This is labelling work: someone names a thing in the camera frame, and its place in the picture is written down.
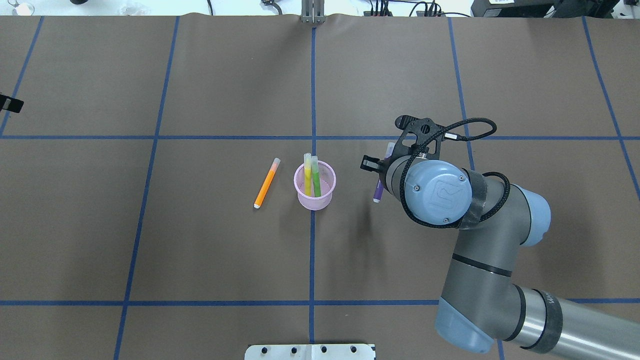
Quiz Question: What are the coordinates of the white metal base plate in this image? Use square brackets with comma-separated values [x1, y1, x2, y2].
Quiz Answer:
[244, 343, 377, 360]

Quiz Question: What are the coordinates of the pink mesh pen holder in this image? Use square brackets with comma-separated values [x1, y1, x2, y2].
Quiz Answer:
[293, 161, 338, 211]

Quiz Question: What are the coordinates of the metal clamp bracket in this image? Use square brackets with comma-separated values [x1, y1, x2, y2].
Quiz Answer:
[300, 0, 327, 25]

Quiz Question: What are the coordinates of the brown paper table cover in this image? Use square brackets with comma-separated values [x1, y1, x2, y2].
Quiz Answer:
[1, 14, 639, 360]

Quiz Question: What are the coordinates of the green highlighter pen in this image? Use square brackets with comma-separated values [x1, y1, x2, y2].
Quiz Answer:
[311, 155, 322, 198]

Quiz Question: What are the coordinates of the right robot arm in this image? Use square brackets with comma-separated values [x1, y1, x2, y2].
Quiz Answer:
[360, 155, 639, 360]

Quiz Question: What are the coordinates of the orange highlighter pen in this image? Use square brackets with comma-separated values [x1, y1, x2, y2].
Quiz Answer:
[253, 157, 281, 210]

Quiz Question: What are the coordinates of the yellow highlighter pen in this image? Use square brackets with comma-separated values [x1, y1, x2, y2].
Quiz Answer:
[303, 152, 313, 198]

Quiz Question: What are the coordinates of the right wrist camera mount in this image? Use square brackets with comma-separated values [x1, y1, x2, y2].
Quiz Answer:
[391, 115, 445, 160]

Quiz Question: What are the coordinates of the purple highlighter pen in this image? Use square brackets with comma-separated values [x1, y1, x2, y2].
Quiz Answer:
[372, 142, 395, 204]

